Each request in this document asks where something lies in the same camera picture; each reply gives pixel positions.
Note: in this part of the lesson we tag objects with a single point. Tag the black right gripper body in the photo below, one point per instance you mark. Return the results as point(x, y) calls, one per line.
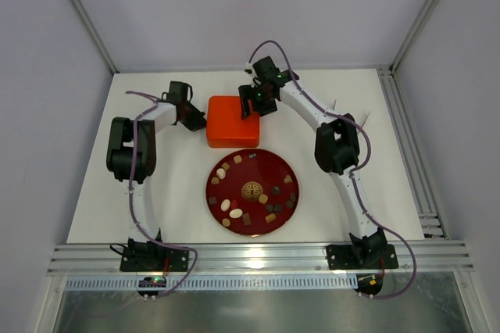
point(250, 102)

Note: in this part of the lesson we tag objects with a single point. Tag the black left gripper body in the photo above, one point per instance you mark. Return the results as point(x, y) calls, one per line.
point(194, 119)

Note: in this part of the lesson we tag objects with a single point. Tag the orange box lid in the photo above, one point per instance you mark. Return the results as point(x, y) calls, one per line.
point(224, 119)

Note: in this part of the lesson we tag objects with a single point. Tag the metal tongs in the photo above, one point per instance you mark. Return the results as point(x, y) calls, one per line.
point(362, 120)

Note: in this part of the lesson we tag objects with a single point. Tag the dark flower chocolate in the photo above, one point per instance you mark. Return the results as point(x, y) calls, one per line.
point(276, 191)

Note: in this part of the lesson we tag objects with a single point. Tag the orange compartment chocolate box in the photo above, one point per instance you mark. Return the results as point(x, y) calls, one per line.
point(233, 143)

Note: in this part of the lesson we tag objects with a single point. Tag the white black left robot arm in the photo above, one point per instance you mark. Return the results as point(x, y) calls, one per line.
point(131, 158)

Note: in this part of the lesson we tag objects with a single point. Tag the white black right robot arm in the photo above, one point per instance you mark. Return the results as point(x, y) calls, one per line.
point(336, 153)

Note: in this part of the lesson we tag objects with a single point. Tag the cream round chocolate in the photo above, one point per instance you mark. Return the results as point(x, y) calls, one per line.
point(221, 173)

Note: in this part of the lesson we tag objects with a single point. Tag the tan scalloped round chocolate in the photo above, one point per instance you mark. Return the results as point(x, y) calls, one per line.
point(263, 198)

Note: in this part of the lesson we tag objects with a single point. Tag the white oval chocolate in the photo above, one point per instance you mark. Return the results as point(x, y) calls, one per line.
point(235, 213)

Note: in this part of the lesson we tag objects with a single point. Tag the brown rectangular chocolate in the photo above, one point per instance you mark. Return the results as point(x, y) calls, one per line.
point(246, 219)

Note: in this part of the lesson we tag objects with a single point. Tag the tan bar chocolate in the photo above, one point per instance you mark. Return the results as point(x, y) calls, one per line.
point(270, 217)

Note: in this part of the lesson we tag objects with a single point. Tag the round red plate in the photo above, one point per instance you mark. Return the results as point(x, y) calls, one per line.
point(245, 182)

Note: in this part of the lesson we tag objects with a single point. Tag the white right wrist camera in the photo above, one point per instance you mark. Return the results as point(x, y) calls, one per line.
point(251, 73)

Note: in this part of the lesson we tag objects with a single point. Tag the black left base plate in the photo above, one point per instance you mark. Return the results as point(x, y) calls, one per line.
point(153, 259)

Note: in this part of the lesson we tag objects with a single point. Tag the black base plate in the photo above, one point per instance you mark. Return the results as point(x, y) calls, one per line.
point(153, 259)
point(344, 257)

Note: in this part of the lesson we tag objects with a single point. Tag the aluminium mounting rail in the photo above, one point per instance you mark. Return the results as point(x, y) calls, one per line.
point(431, 256)

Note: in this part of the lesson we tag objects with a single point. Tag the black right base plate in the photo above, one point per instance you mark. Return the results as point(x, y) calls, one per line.
point(344, 257)

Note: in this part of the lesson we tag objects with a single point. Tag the grey perforated cable tray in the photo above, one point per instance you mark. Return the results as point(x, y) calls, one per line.
point(205, 282)

